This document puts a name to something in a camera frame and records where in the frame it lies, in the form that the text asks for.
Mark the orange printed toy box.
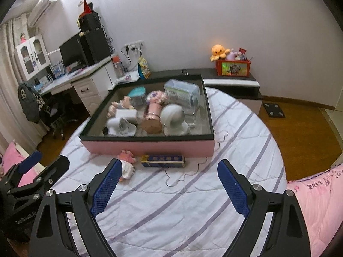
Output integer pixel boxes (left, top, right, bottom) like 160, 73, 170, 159
216, 59, 251, 78

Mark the clear bottle orange lid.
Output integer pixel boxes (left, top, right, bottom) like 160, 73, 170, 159
112, 53, 125, 77

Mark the pink pillow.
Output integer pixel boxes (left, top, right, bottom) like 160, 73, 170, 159
0, 140, 38, 188

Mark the black computer monitor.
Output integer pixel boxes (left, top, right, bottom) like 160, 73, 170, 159
59, 35, 86, 67

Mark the teal lid jar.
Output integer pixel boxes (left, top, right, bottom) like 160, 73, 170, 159
127, 86, 147, 108

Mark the black white patterned garment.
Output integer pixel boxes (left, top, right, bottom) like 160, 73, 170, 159
32, 92, 51, 118

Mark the small black box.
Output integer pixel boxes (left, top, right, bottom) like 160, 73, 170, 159
78, 12, 101, 33

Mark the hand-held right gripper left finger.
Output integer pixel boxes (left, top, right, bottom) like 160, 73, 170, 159
28, 158, 124, 257

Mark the pink haired doll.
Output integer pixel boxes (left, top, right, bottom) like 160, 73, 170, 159
119, 150, 136, 181

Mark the orange octopus plush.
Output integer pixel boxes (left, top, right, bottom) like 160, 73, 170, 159
210, 44, 231, 62

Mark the yellow blue snack bag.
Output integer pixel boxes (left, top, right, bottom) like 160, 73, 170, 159
138, 56, 151, 79

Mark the pink embroidered quilt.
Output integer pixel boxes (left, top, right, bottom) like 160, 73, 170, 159
287, 163, 343, 257

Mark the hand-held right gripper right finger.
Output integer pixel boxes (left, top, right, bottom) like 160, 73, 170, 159
217, 159, 313, 257

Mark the black white low cabinet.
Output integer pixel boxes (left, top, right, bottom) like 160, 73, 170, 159
146, 68, 264, 115

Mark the pink storage box dark rim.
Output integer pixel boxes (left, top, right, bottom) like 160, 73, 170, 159
79, 74, 215, 158

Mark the red triangular item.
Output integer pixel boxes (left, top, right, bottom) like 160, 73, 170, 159
80, 0, 93, 16

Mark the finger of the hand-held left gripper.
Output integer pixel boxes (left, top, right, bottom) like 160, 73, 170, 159
4, 151, 43, 185
7, 155, 71, 196

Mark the pink floral cylinder box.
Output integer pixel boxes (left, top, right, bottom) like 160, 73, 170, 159
141, 90, 168, 134

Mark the white dome device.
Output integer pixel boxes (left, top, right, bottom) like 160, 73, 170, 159
160, 104, 189, 136

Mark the beige curtain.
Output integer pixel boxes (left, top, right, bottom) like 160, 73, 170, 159
0, 19, 38, 156

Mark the dark grey hoodie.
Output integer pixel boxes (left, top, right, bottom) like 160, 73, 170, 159
17, 82, 41, 124

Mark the black computer tower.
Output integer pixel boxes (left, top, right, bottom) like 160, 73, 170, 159
78, 28, 111, 66

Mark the white glass door cabinet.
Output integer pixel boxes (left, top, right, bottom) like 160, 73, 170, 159
15, 34, 51, 82

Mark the white cube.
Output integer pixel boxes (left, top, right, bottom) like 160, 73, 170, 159
115, 109, 138, 125

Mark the pink block toy figure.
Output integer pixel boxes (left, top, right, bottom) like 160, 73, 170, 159
107, 96, 134, 118

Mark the black floor scale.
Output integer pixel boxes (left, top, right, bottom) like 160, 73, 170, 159
263, 102, 286, 118

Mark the white side cabinet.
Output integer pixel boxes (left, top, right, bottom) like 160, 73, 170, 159
108, 71, 140, 91

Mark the white desk with drawers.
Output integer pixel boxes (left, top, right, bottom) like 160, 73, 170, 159
35, 56, 118, 117

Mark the white air conditioner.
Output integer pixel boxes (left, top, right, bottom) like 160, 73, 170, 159
27, 0, 58, 27

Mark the flat blue box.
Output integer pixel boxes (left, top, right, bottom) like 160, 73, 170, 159
140, 154, 186, 168

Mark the clear plastic box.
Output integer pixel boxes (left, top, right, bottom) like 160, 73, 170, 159
163, 79, 200, 108

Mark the black office chair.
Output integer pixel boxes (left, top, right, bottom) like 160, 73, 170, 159
40, 96, 78, 140

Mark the clear glass item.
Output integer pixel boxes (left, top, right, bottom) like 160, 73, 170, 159
188, 107, 201, 127

